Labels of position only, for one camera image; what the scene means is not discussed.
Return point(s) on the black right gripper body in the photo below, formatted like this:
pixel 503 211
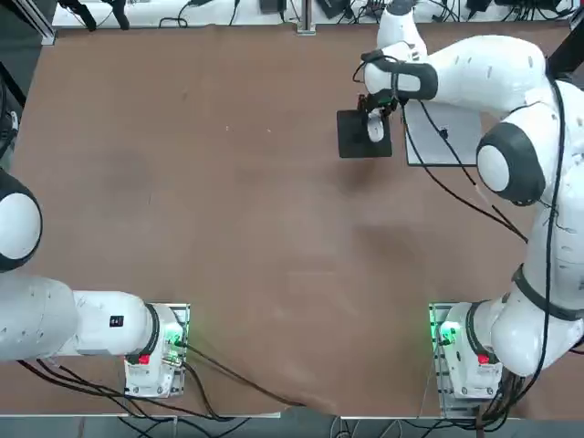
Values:
pixel 378 101

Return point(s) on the white computer mouse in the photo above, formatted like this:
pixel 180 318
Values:
pixel 375 130

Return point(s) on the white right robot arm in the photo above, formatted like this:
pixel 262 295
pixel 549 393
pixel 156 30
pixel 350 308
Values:
pixel 493 68

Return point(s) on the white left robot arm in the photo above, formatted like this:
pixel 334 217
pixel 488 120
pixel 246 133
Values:
pixel 91 328

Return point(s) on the black mouse pad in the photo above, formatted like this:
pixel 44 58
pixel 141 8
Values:
pixel 353 137

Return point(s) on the silver closed laptop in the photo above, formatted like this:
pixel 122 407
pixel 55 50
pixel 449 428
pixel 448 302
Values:
pixel 451 132

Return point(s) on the black ribbed power brick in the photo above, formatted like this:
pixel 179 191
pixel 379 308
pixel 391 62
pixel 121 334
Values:
pixel 333 8
pixel 273 5

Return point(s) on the aluminium camera post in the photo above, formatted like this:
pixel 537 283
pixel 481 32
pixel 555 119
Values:
pixel 305 18

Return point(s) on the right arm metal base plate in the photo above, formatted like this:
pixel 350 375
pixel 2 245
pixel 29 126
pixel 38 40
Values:
pixel 435 356

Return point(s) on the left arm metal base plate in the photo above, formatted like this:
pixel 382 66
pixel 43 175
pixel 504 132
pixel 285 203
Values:
pixel 180 378

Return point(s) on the aluminium frame rail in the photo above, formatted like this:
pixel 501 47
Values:
pixel 41 23

